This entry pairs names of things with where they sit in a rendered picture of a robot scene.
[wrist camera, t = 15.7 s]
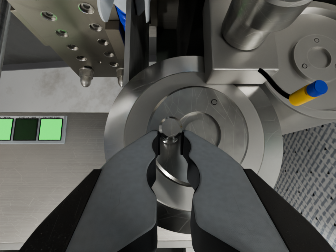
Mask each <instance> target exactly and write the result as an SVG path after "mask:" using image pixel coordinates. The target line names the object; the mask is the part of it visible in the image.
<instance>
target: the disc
mask: <svg viewBox="0 0 336 252"><path fill-rule="evenodd" d="M184 72H201V73H205V57H203V56H180V57H174V58H170V59H166V60H163V61H160V62H158V63H155V64H153V65H151V66H149V67H148V68H146V69H144V70H143V71H141V72H140V73H139V74H137V75H136V76H135V77H134V78H133V79H131V80H130V81H129V82H128V83H127V85H126V86H125V87H124V88H123V89H122V91H121V92H120V93H119V95H118V96H117V98H116V100H115V101H114V103H113V105H112V107H111V110H110V112H109V115H108V118H107V122H106V127H105V133H104V153H105V159H106V162H107V161H108V160H109V159H110V158H112V157H113V156H114V155H115V154H116V153H118V152H119V151H121V150H122V149H124V133H125V126H126V122H127V119H128V116H129V113H130V111H131V109H132V107H133V105H134V104H135V102H136V100H137V99H138V98H139V97H140V95H141V94H142V93H143V92H144V91H145V90H146V89H147V88H149V87H150V86H151V85H152V84H154V83H156V82H157V81H159V80H161V79H163V78H165V77H168V76H171V75H174V74H178V73H184ZM233 85H235V86H236V87H237V88H239V89H240V90H241V91H242V92H243V93H244V94H245V95H246V96H247V97H248V99H249V100H250V101H251V102H252V104H253V105H254V107H255V109H256V111H257V113H258V115H259V117H260V120H261V123H262V126H263V131H264V138H265V150H264V158H263V162H262V165H261V168H260V171H259V173H258V176H260V177H261V178H262V179H263V180H264V181H265V182H266V183H267V184H268V185H269V186H271V187H272V188H274V187H275V184H276V182H277V180H278V177H279V174H280V171H281V167H282V161H283V150H284V145H283V134H282V129H281V125H280V121H279V118H278V116H277V113H276V111H275V109H274V107H273V105H272V103H271V101H270V100H269V98H268V97H267V95H266V94H265V92H264V91H263V90H262V89H261V88H260V87H259V85H258V84H233ZM157 226H158V227H160V228H162V229H165V230H168V231H171V232H175V233H179V234H186V235H191V212H186V211H180V210H177V209H173V208H171V207H168V206H166V205H164V204H162V203H160V202H159V201H157Z"/></svg>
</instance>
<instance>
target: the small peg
mask: <svg viewBox="0 0 336 252"><path fill-rule="evenodd" d="M182 131H183V125H182V123H181V121H180V120H179V119H177V118H176V117H172V116H170V117H166V118H164V119H163V120H162V121H161V123H160V125H159V132H160V138H161V140H162V141H163V142H164V143H165V144H168V145H171V144H174V143H176V142H177V141H178V139H179V137H180V136H181V134H182Z"/></svg>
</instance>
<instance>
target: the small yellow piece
mask: <svg viewBox="0 0 336 252"><path fill-rule="evenodd" d="M258 73H260V74H261V75H262V76H263V77H264V78H265V79H266V80H267V81H268V82H269V84H270V85H271V86H272V87H273V88H274V89H275V90H276V91H277V92H278V93H279V94H280V95H281V96H283V97H284V98H286V99H288V100H289V101H290V103H291V104H292V105H293V106H300V105H303V104H305V103H307V102H309V101H312V100H314V99H316V98H318V97H319V96H321V95H323V94H325V93H326V92H327V91H328V85H327V84H326V83H325V82H324V81H322V80H317V81H315V82H313V83H311V84H308V85H306V86H305V87H303V88H301V89H299V90H298V91H296V92H294V93H292V94H289V93H287V92H285V91H284V90H283V89H282V88H280V87H279V86H278V85H277V83H276V82H275V81H274V80H273V79H272V77H271V76H270V75H269V74H268V73H267V72H266V71H265V70H263V69H262V68H260V69H259V70H258Z"/></svg>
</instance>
